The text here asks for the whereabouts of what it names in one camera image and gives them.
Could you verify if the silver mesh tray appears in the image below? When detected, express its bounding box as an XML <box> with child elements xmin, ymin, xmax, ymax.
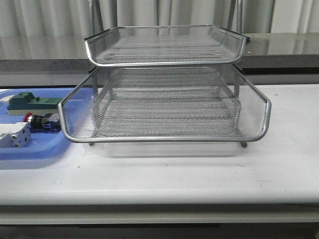
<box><xmin>85</xmin><ymin>25</ymin><xmax>249</xmax><ymax>67</ymax></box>
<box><xmin>90</xmin><ymin>87</ymin><xmax>242</xmax><ymax>137</ymax></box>
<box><xmin>58</xmin><ymin>64</ymin><xmax>271</xmax><ymax>143</ymax></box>

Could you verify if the red emergency stop button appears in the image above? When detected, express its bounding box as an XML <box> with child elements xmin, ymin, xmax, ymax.
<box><xmin>23</xmin><ymin>112</ymin><xmax>61</xmax><ymax>132</ymax></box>

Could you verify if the blue plastic tray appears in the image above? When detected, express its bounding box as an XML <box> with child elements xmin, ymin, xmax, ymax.
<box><xmin>0</xmin><ymin>88</ymin><xmax>73</xmax><ymax>160</ymax></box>

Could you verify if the white circuit breaker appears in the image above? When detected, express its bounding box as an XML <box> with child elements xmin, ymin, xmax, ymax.
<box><xmin>0</xmin><ymin>122</ymin><xmax>31</xmax><ymax>148</ymax></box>

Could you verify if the grey stone counter ledge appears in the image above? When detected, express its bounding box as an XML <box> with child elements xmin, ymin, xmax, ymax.
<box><xmin>0</xmin><ymin>33</ymin><xmax>319</xmax><ymax>75</ymax></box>

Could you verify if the green electrical switch block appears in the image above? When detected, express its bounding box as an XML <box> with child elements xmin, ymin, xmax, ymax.
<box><xmin>0</xmin><ymin>92</ymin><xmax>62</xmax><ymax>116</ymax></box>

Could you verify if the grey metal rack frame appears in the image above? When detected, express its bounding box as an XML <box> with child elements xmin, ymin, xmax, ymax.
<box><xmin>88</xmin><ymin>0</ymin><xmax>248</xmax><ymax>148</ymax></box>

